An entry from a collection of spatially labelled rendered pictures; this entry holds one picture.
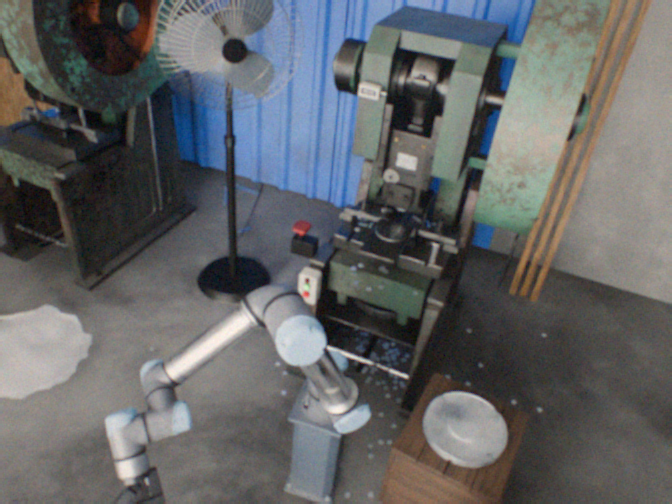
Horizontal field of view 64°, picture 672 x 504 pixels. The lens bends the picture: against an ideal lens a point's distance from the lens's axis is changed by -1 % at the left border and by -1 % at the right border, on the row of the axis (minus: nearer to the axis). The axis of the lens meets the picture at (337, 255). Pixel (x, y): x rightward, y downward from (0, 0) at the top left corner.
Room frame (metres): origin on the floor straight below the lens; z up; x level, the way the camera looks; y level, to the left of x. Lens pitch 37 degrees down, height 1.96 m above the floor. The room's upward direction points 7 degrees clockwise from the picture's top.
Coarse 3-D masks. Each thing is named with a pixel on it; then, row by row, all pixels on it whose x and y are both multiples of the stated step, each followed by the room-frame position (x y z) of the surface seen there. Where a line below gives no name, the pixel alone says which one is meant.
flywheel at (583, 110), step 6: (582, 96) 1.70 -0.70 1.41; (582, 102) 1.68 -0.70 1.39; (582, 108) 1.67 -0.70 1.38; (588, 108) 1.69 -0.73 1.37; (576, 114) 1.65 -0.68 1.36; (582, 114) 1.67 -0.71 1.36; (588, 114) 1.68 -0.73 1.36; (576, 120) 1.65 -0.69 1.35; (582, 120) 1.67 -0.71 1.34; (576, 126) 1.65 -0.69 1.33; (582, 126) 1.66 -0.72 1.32; (570, 132) 1.65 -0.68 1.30; (576, 132) 1.68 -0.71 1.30; (582, 132) 1.68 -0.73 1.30; (570, 138) 1.66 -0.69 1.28
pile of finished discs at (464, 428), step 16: (448, 400) 1.31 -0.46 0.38; (464, 400) 1.31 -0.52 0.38; (480, 400) 1.32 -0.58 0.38; (432, 416) 1.23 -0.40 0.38; (448, 416) 1.23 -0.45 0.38; (464, 416) 1.24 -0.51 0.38; (480, 416) 1.25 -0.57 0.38; (496, 416) 1.26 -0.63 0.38; (432, 432) 1.16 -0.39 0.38; (448, 432) 1.17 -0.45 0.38; (464, 432) 1.17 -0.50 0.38; (480, 432) 1.18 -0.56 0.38; (496, 432) 1.19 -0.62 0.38; (448, 448) 1.10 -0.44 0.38; (464, 448) 1.11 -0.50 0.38; (480, 448) 1.12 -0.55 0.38; (496, 448) 1.12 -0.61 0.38; (464, 464) 1.06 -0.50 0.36; (480, 464) 1.07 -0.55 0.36
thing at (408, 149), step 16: (400, 128) 1.84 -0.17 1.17; (416, 128) 1.83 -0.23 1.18; (432, 128) 1.87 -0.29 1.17; (400, 144) 1.81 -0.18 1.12; (416, 144) 1.79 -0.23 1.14; (400, 160) 1.80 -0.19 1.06; (416, 160) 1.78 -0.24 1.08; (384, 176) 1.81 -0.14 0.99; (400, 176) 1.80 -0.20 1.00; (416, 176) 1.78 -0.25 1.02; (384, 192) 1.82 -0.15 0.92; (400, 192) 1.77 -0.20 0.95; (416, 192) 1.78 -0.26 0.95
